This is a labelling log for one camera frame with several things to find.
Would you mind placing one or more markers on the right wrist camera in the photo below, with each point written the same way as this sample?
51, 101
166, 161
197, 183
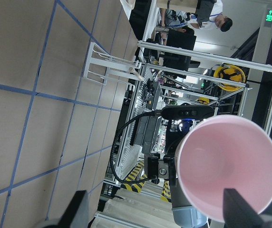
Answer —
193, 112

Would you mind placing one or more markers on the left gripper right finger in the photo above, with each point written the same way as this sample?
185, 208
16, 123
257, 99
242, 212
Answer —
238, 213

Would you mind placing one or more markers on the person in white shirt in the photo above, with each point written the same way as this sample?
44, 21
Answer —
211, 18

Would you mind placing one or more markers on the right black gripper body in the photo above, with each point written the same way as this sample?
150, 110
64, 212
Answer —
157, 167

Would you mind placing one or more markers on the yellow hard hat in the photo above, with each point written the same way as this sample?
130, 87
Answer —
231, 73

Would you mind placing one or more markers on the pink plastic cup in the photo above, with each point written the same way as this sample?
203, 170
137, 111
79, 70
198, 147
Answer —
225, 151

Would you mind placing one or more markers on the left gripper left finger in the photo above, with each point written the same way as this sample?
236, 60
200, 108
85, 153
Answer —
76, 214

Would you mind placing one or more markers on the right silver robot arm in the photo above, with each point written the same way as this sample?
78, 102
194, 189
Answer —
185, 215

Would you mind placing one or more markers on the white wire cup rack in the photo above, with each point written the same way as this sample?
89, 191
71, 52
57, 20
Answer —
114, 65

